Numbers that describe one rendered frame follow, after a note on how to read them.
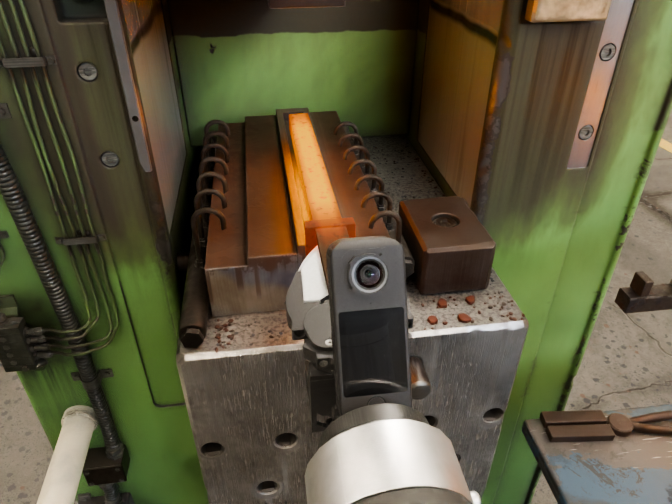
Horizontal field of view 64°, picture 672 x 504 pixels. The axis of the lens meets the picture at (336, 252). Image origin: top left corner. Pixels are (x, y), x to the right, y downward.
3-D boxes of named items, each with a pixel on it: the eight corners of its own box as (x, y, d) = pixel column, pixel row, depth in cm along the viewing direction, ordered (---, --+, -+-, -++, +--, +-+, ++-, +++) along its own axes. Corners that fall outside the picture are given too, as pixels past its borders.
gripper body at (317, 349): (300, 373, 45) (317, 513, 35) (296, 293, 40) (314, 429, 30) (390, 364, 46) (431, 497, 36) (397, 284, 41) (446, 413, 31)
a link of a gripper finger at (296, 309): (280, 286, 45) (294, 363, 37) (279, 271, 44) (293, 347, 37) (336, 279, 45) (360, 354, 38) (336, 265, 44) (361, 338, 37)
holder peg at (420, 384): (431, 399, 57) (433, 382, 56) (406, 402, 57) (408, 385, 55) (420, 371, 60) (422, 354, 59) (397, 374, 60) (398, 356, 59)
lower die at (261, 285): (389, 300, 62) (394, 237, 57) (212, 316, 59) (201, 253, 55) (336, 152, 96) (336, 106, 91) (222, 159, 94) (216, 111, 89)
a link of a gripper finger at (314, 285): (292, 290, 51) (307, 360, 44) (289, 237, 48) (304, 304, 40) (324, 286, 52) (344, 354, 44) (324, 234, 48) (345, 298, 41)
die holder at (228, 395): (473, 539, 84) (532, 322, 59) (225, 577, 79) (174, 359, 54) (391, 308, 129) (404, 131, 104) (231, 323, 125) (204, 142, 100)
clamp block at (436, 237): (490, 290, 63) (499, 244, 60) (420, 297, 62) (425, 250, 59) (456, 236, 73) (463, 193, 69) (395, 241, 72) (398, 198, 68)
